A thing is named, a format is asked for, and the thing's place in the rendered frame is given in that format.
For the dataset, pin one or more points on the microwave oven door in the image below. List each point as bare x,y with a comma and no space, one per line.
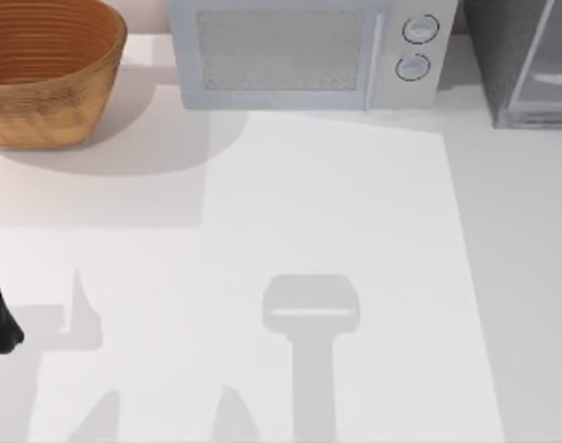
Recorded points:
280,97

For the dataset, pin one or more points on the round microwave knob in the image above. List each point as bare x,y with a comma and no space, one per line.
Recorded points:
420,27
413,67

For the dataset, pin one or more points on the pale microwave oven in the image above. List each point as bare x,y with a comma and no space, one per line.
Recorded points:
439,55

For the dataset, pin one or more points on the brown woven basket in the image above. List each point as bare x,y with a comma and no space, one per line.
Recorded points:
54,106

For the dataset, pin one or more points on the grey cabinet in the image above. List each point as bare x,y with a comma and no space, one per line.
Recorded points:
497,55

